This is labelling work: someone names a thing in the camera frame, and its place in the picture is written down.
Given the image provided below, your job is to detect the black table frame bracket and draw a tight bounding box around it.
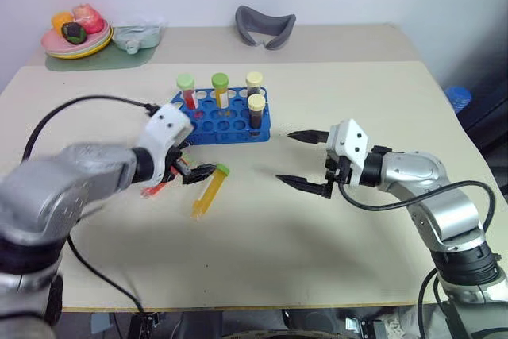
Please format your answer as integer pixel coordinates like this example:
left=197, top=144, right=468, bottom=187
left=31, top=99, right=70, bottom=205
left=126, top=310, right=160, bottom=339

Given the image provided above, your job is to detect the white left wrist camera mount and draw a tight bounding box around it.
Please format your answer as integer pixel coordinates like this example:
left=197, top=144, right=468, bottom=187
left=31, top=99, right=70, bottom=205
left=137, top=103, right=194, bottom=188

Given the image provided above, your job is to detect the black furniture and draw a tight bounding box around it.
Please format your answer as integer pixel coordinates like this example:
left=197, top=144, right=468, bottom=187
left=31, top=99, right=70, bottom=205
left=461, top=87, right=508, bottom=199

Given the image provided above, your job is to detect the yellow tube with green cap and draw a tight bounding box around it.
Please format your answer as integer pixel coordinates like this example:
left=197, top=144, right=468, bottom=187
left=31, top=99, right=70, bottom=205
left=210, top=72, right=231, bottom=110
left=190, top=163, right=232, bottom=220

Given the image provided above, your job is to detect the green table mat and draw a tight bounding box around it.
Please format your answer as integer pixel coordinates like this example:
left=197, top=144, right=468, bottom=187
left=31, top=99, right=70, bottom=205
left=44, top=41, right=160, bottom=73

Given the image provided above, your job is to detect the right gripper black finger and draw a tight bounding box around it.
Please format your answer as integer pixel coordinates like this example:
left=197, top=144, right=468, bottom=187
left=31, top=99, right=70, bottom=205
left=287, top=129, right=331, bottom=146
left=275, top=174, right=331, bottom=198

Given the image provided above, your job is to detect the light green plate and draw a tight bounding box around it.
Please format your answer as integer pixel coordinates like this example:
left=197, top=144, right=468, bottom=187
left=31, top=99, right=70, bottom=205
left=44, top=29, right=114, bottom=58

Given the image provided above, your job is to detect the dark tube with yellow cap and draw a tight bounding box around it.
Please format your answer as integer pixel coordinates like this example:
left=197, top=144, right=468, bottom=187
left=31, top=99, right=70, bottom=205
left=247, top=94, right=267, bottom=130
left=245, top=71, right=264, bottom=98

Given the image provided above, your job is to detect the yellow plate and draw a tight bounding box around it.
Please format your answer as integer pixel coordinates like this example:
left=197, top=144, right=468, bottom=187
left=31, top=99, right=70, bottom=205
left=46, top=33, right=115, bottom=60

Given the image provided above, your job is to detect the red tube with green cap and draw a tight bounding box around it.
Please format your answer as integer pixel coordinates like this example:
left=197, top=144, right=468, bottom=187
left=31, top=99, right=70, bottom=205
left=176, top=72, right=198, bottom=110

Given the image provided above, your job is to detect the pale green pouch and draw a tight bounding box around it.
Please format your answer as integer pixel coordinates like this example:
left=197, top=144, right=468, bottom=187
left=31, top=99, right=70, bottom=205
left=111, top=16, right=164, bottom=55

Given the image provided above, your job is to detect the pink toy peach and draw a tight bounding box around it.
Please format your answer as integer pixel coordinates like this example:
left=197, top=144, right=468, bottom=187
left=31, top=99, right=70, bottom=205
left=71, top=2, right=106, bottom=35

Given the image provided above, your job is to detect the red test tube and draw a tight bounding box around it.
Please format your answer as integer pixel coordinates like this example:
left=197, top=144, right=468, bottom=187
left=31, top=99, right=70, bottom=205
left=140, top=183, right=164, bottom=200

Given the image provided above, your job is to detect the pink plate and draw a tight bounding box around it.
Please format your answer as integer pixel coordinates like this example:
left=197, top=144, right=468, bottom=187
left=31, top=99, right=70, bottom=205
left=40, top=21, right=112, bottom=56

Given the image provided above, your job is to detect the dark green toy fruit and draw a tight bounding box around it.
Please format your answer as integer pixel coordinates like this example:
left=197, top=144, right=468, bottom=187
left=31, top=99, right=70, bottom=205
left=60, top=22, right=87, bottom=45

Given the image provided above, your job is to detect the orange toy fruit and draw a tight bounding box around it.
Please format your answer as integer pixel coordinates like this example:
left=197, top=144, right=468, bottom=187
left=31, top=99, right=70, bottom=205
left=51, top=11, right=75, bottom=33

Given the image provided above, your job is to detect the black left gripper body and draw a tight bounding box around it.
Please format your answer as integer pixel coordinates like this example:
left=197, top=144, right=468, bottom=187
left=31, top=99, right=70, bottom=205
left=160, top=147, right=191, bottom=187

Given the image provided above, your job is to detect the blue bottle cap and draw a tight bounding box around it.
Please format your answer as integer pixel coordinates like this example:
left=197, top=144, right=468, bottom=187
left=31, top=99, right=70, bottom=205
left=444, top=85, right=474, bottom=114

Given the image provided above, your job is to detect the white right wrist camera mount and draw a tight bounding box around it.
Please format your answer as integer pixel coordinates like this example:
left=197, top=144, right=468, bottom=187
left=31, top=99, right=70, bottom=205
left=325, top=118, right=373, bottom=188

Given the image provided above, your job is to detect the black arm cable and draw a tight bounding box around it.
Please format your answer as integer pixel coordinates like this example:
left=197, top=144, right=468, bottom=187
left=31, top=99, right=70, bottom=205
left=339, top=179, right=498, bottom=237
left=21, top=94, right=160, bottom=314

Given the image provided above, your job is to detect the blue test tube rack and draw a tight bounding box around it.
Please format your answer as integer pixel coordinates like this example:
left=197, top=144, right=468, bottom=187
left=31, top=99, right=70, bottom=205
left=169, top=86, right=271, bottom=146

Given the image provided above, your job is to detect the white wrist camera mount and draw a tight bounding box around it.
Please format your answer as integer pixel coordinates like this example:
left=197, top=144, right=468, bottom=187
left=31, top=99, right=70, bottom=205
left=325, top=118, right=373, bottom=188
left=137, top=103, right=194, bottom=188

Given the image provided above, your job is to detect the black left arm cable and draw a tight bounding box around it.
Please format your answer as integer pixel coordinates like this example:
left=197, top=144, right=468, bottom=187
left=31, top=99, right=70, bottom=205
left=21, top=94, right=160, bottom=314

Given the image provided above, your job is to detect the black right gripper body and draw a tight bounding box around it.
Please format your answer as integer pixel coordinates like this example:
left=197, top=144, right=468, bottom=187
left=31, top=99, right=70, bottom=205
left=319, top=151, right=353, bottom=200

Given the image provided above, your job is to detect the grey foam face cushion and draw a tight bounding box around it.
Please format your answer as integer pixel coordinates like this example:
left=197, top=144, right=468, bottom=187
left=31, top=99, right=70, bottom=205
left=234, top=4, right=298, bottom=52

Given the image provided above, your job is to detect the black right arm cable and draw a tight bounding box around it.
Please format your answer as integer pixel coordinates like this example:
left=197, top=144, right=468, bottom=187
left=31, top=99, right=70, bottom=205
left=339, top=179, right=498, bottom=237

